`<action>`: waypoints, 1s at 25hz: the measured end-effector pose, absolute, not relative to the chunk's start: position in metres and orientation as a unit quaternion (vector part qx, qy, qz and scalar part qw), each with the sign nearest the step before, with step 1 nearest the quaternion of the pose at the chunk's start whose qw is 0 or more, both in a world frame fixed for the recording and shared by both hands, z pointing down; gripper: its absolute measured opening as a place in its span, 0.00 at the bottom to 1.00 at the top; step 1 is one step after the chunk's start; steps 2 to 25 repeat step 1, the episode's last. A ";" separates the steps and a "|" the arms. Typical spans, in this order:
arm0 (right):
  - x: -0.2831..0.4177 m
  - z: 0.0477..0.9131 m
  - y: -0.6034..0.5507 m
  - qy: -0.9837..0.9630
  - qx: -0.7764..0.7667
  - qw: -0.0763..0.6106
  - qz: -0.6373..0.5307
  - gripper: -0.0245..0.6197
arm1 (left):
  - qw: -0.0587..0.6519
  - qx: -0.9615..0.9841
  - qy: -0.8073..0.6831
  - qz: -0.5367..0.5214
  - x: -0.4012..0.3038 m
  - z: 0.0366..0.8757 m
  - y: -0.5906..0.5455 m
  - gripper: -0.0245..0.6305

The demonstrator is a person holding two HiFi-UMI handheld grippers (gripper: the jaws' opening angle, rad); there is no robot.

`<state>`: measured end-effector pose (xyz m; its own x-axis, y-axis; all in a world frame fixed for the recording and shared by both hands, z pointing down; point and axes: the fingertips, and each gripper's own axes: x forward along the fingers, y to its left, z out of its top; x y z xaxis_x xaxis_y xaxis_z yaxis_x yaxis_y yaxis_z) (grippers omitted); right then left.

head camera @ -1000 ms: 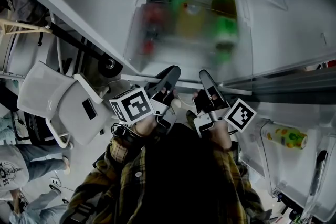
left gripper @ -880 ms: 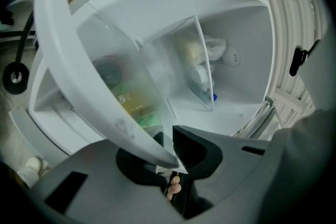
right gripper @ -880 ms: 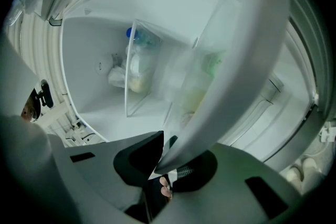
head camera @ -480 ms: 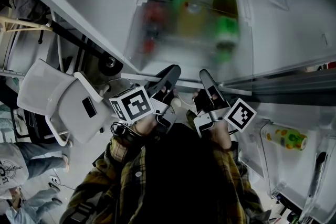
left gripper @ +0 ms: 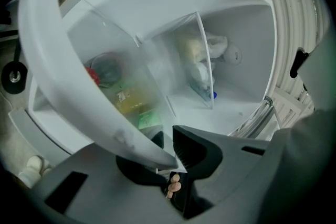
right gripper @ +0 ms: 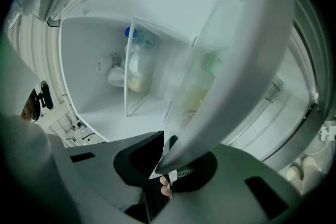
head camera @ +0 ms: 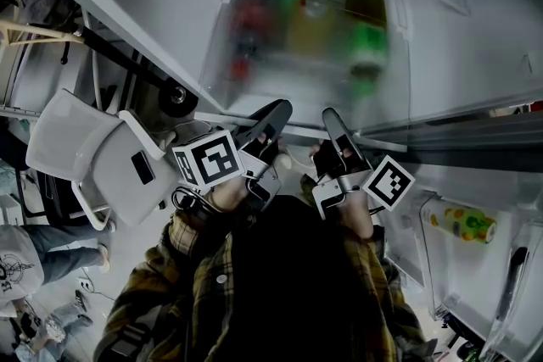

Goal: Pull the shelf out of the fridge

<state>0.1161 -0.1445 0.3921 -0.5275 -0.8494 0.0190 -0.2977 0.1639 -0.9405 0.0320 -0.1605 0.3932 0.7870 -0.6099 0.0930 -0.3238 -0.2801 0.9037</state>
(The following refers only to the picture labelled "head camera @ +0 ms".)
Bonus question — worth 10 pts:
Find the yellow bottle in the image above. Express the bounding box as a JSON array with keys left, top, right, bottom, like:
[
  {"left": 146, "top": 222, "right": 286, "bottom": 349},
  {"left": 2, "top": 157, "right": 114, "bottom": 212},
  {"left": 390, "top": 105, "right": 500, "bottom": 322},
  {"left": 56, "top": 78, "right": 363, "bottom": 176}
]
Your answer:
[{"left": 287, "top": 0, "right": 337, "bottom": 57}]

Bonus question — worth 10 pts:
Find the person's left hand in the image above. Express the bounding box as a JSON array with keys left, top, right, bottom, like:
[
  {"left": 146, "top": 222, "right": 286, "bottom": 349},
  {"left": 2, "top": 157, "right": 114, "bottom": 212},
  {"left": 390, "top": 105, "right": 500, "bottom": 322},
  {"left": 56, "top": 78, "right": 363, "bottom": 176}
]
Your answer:
[{"left": 243, "top": 132, "right": 282, "bottom": 167}]

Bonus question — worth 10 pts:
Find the black cable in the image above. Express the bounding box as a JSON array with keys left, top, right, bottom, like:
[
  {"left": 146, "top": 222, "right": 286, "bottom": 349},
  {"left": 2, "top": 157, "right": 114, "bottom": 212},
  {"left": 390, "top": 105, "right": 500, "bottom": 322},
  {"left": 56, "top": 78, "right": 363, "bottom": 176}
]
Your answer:
[{"left": 171, "top": 186, "right": 213, "bottom": 214}]

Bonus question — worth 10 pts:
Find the yellow plaid shirt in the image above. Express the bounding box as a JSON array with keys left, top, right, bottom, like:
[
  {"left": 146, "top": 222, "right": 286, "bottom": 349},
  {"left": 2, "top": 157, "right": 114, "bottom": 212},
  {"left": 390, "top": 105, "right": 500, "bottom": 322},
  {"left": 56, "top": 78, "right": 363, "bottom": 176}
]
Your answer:
[{"left": 93, "top": 198, "right": 430, "bottom": 362}]

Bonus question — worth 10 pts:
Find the green bottle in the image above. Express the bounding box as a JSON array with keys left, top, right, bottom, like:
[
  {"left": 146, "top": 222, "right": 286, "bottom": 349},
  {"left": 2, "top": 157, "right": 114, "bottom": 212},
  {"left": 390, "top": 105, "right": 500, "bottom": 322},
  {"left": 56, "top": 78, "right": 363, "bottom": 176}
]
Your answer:
[{"left": 344, "top": 0, "right": 390, "bottom": 99}]

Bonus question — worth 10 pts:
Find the frosted glass fridge shelf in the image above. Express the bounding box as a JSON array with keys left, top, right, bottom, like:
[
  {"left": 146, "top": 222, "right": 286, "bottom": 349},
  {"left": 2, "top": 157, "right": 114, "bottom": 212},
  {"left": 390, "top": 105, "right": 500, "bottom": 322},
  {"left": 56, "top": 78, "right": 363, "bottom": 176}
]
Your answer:
[{"left": 193, "top": 0, "right": 413, "bottom": 154}]

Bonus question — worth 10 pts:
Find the red round item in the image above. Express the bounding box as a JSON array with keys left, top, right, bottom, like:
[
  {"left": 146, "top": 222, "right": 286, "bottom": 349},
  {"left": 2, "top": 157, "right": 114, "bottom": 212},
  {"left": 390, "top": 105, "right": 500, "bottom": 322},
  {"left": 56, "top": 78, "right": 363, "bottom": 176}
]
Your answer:
[
  {"left": 230, "top": 57, "right": 252, "bottom": 81},
  {"left": 232, "top": 0, "right": 268, "bottom": 40}
]

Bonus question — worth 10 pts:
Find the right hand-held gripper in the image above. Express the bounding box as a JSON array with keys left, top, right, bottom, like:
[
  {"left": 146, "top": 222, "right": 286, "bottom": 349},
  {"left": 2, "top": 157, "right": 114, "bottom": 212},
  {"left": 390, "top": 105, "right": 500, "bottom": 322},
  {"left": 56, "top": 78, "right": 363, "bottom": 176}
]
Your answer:
[{"left": 311, "top": 107, "right": 416, "bottom": 221}]

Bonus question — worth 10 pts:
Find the grey shoulder strap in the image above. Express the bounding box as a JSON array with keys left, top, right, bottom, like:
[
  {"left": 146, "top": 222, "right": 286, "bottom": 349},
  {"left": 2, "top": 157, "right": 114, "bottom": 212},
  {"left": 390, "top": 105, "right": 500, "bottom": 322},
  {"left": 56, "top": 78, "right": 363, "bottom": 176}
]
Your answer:
[{"left": 108, "top": 321, "right": 154, "bottom": 359}]

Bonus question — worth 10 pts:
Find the wooden frame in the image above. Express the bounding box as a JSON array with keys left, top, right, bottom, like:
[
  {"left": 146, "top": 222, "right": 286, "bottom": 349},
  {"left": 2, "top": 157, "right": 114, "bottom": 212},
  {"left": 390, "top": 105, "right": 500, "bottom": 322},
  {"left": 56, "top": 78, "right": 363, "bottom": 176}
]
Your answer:
[{"left": 0, "top": 17, "right": 87, "bottom": 50}]

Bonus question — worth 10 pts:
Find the white fridge door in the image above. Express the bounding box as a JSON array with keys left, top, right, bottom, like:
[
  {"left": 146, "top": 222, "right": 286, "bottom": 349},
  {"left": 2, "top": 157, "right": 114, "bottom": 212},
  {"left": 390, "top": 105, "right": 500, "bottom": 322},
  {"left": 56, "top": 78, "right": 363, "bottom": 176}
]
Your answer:
[{"left": 381, "top": 163, "right": 543, "bottom": 362}]

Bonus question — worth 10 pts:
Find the person's right forearm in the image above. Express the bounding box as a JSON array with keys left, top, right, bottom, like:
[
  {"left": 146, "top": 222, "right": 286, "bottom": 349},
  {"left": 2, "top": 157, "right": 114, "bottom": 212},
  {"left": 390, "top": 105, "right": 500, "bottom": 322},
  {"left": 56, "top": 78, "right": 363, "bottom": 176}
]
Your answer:
[{"left": 339, "top": 192, "right": 375, "bottom": 239}]

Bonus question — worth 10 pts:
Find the white mesh chair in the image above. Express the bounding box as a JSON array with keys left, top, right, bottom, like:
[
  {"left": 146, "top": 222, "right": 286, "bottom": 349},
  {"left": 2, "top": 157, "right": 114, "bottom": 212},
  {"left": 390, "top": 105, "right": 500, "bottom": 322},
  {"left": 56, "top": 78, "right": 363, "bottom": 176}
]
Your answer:
[{"left": 25, "top": 87, "right": 180, "bottom": 231}]

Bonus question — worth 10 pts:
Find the white fridge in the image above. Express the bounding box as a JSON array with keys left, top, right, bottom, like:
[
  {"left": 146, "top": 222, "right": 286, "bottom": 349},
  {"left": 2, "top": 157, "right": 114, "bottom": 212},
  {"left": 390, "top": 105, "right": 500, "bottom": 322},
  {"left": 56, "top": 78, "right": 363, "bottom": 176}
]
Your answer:
[{"left": 8, "top": 0, "right": 543, "bottom": 166}]

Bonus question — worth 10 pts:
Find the black stand with wheel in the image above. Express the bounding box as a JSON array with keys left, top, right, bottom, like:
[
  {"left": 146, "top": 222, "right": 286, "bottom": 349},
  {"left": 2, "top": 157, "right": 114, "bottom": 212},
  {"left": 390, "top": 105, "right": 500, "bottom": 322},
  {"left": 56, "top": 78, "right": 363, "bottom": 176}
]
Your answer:
[{"left": 78, "top": 24, "right": 200, "bottom": 120}]

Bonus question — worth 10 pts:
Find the bottle with fruit print label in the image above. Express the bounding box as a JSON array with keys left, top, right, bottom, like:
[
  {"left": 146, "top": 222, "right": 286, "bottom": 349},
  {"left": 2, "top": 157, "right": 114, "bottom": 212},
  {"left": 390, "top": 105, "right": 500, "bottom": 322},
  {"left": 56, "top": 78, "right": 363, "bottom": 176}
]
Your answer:
[{"left": 429, "top": 201, "right": 498, "bottom": 245}]

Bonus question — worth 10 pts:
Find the person's left forearm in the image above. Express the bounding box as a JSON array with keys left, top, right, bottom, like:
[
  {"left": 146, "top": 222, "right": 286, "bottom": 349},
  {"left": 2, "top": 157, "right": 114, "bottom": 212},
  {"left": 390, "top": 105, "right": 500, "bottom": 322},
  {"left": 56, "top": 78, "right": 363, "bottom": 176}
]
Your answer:
[{"left": 208, "top": 177, "right": 252, "bottom": 218}]

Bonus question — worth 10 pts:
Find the clear door bin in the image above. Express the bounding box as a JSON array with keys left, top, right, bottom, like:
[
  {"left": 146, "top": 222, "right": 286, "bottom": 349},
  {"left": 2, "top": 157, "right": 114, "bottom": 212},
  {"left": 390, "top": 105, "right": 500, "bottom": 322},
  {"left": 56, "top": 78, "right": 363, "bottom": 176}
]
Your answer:
[{"left": 417, "top": 189, "right": 543, "bottom": 357}]

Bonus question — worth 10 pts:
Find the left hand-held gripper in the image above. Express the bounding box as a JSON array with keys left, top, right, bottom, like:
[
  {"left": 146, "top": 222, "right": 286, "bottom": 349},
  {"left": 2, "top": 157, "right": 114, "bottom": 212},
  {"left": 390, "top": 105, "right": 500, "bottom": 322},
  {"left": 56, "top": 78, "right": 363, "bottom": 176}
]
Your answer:
[{"left": 171, "top": 99, "right": 294, "bottom": 213}]

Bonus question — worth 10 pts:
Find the person's right hand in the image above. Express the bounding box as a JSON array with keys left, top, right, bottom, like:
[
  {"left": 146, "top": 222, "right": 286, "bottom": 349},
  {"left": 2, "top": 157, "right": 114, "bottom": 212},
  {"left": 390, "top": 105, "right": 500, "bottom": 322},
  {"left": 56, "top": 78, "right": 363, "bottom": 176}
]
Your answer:
[{"left": 311, "top": 138, "right": 344, "bottom": 183}]

